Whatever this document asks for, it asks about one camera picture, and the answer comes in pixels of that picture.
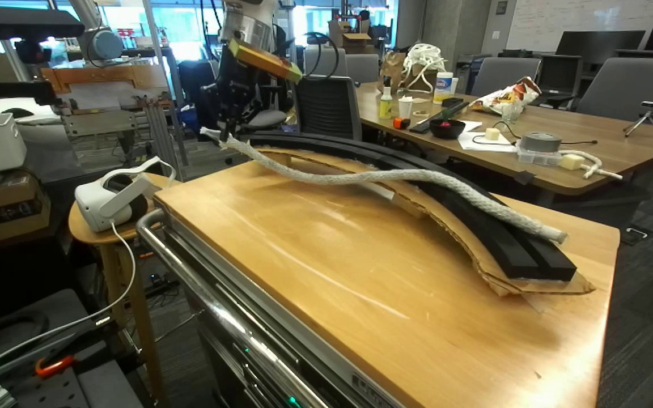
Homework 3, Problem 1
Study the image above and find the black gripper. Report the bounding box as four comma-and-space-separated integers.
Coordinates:
214, 46, 274, 143

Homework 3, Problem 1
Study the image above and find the white braided rope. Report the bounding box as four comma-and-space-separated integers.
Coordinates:
197, 124, 571, 246

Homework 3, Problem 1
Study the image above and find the grey office chair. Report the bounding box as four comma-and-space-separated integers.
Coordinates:
302, 46, 348, 77
574, 55, 653, 123
469, 55, 543, 99
245, 108, 287, 132

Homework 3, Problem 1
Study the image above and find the black mesh office chair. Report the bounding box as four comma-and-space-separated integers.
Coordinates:
295, 73, 364, 143

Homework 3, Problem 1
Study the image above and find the wooden machine stand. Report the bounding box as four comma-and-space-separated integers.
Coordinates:
39, 63, 186, 180

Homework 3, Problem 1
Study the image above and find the white VR headset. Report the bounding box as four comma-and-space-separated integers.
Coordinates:
73, 156, 163, 234

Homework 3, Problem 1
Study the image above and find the silver blue motor joint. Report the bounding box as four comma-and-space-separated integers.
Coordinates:
79, 24, 127, 63

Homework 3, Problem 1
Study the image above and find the small green bottle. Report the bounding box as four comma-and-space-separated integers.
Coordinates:
375, 80, 396, 123

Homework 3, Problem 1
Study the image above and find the round wooden stool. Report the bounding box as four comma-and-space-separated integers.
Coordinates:
66, 169, 181, 408

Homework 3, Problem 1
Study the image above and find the long black bar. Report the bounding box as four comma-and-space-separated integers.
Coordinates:
407, 97, 471, 136

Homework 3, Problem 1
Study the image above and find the white container blue label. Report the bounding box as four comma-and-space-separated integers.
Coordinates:
430, 71, 457, 106

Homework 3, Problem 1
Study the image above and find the grey metal cart body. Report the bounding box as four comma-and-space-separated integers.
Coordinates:
161, 213, 407, 408

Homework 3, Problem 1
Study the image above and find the black flat panel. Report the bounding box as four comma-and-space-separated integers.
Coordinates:
0, 1, 86, 41

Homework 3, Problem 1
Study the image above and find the brown cardboard box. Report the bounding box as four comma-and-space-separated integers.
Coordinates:
0, 167, 52, 251

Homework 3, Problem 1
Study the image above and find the white paper sheet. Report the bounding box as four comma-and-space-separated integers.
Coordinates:
457, 120, 520, 156

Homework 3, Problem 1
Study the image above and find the chips snack bag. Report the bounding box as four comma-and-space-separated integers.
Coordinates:
469, 75, 543, 120

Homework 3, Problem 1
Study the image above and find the black breadboard plate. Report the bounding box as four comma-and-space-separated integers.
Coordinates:
0, 286, 145, 408

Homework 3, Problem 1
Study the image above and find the grey tape roll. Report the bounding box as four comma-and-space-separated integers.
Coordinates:
517, 132, 563, 156

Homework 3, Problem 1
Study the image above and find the curved cardboard base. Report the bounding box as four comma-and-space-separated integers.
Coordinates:
256, 143, 599, 296

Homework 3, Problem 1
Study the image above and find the black curved foam track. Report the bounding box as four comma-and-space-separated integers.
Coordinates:
247, 132, 580, 282

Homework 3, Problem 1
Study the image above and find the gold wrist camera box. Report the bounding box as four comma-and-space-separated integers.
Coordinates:
223, 41, 304, 84

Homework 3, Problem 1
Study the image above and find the steel tube cart handle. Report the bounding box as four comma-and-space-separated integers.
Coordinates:
133, 207, 328, 408

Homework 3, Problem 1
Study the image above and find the white headset cable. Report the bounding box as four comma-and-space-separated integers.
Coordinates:
0, 154, 178, 383

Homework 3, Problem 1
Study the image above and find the white rope bundle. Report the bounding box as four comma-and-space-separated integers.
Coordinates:
401, 41, 449, 92

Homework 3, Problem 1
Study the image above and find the orange clamp handle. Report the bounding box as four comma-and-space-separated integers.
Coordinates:
33, 354, 76, 381

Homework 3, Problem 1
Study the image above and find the cream plug with white cable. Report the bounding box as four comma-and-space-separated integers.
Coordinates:
557, 146, 625, 180

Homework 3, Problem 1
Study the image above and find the small camera tripod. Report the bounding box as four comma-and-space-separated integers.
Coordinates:
621, 99, 653, 141

